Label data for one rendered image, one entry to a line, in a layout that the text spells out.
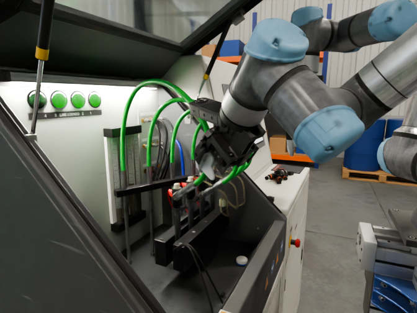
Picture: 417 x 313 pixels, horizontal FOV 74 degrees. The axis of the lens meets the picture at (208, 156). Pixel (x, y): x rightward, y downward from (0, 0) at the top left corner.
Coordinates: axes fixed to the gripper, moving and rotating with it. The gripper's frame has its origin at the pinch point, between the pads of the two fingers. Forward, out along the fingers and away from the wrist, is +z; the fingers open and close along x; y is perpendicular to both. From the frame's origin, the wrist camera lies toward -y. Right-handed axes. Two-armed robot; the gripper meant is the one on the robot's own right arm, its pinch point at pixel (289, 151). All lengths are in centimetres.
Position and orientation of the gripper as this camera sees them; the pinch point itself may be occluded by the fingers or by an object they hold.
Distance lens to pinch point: 79.3
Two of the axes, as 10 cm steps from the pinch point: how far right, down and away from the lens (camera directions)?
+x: 4.4, -1.9, 8.8
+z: 0.0, 9.8, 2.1
